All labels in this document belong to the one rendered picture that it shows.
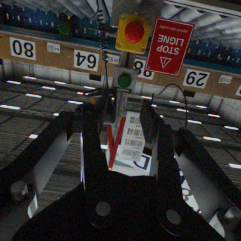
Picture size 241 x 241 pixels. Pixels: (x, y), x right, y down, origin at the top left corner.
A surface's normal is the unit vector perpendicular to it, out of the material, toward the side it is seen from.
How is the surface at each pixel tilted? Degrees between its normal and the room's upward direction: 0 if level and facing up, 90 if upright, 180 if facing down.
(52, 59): 90
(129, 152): 90
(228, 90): 90
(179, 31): 90
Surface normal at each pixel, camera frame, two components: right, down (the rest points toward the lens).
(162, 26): -0.02, 0.43
